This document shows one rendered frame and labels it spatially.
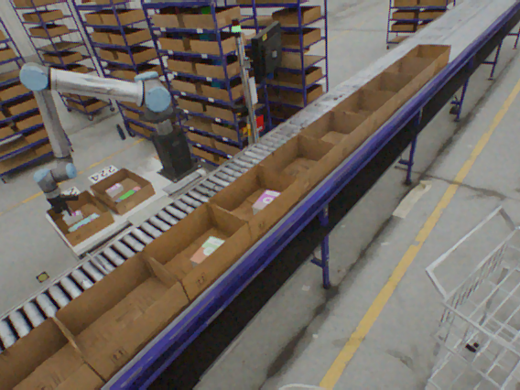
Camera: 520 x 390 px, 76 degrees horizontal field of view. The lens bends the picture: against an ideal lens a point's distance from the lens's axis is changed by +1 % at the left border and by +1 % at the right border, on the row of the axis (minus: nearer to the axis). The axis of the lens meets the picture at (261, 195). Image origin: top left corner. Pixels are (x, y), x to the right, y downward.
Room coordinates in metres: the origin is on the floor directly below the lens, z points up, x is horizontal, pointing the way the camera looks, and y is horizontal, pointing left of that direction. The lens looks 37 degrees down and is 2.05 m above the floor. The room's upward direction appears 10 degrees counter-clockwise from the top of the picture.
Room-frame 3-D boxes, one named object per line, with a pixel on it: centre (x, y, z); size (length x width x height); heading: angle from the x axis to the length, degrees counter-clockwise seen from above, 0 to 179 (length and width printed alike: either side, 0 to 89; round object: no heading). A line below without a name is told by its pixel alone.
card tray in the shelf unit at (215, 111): (3.15, 0.14, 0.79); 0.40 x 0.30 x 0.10; 44
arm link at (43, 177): (1.78, 1.26, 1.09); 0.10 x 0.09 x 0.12; 110
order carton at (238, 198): (1.37, 0.04, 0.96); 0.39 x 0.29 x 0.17; 133
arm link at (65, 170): (1.83, 1.16, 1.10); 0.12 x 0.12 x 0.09; 20
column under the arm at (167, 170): (2.20, 0.59, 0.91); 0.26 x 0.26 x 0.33; 40
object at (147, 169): (2.02, 0.95, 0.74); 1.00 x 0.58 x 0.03; 130
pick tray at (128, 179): (1.98, 0.96, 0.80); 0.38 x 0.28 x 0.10; 43
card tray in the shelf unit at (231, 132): (3.15, 0.14, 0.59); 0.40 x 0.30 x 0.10; 41
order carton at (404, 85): (2.45, -1.12, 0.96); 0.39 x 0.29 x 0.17; 133
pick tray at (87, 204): (1.76, 1.19, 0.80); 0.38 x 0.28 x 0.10; 39
